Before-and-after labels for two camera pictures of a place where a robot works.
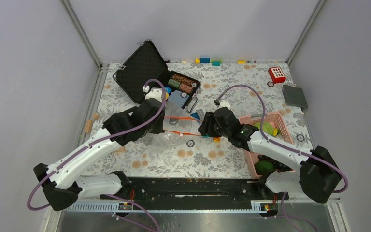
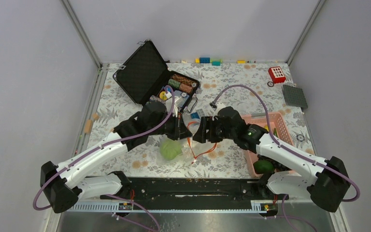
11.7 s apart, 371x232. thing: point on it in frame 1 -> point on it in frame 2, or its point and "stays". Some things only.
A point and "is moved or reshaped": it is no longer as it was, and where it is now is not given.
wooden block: [88, 126] stays
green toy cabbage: [268, 127] -> [170, 149]
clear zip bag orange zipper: [178, 123] is moved or reshaped
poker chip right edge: [300, 137] stays
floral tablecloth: [250, 89] stays
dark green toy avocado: [263, 167] stays
